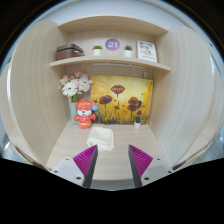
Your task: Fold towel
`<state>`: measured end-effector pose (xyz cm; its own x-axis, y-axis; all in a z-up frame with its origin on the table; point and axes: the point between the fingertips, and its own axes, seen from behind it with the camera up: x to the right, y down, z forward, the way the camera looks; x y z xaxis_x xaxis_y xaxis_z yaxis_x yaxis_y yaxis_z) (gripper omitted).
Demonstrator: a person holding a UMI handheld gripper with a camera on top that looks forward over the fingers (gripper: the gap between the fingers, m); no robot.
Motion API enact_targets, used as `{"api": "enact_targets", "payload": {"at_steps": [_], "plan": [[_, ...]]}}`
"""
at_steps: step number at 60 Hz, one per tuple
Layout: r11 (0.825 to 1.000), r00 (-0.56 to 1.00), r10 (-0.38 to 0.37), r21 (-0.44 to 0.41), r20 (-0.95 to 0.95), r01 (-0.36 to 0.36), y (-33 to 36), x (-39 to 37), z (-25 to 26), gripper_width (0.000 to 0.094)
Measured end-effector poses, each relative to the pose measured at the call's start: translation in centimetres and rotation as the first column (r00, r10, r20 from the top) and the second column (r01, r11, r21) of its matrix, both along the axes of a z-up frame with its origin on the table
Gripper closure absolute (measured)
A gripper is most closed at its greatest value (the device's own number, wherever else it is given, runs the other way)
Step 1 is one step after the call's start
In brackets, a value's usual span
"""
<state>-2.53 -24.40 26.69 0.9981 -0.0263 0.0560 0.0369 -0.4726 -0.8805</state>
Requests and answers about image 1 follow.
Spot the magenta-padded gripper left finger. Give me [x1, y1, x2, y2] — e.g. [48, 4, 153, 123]
[50, 144, 99, 189]

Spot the pale blue vase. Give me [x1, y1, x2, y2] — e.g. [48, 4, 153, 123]
[69, 101, 79, 125]

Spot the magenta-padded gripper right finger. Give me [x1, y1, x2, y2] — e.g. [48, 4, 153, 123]
[127, 144, 174, 189]

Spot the white light bar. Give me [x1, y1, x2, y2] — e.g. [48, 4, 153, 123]
[92, 62, 145, 70]

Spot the red plush mouse toy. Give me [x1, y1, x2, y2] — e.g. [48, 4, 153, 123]
[72, 98, 100, 130]

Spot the cream towel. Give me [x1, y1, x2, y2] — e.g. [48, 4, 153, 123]
[86, 125, 115, 152]

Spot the yellow poppy painting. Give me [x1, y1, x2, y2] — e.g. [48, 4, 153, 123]
[90, 74, 154, 126]

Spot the small potted plant white pot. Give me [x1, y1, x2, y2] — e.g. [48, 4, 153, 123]
[133, 114, 143, 130]

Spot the pink and white flower bouquet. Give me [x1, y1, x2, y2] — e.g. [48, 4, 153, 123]
[59, 69, 94, 104]

